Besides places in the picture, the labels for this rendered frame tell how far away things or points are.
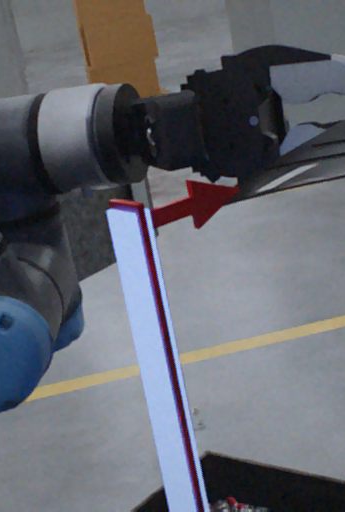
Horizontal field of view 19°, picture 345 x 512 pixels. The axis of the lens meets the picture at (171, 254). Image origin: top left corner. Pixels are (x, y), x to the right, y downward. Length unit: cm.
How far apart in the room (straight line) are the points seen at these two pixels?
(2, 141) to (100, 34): 789
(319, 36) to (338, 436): 432
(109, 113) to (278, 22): 600
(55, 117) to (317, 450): 209
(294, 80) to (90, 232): 197
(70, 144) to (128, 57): 794
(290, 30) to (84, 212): 426
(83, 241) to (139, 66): 613
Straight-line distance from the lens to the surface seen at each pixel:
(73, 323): 78
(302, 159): 56
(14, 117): 73
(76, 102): 71
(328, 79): 66
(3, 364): 62
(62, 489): 278
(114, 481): 276
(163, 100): 60
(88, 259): 260
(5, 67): 480
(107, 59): 862
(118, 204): 45
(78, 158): 70
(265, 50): 67
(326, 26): 677
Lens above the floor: 129
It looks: 16 degrees down
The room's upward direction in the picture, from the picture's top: 11 degrees counter-clockwise
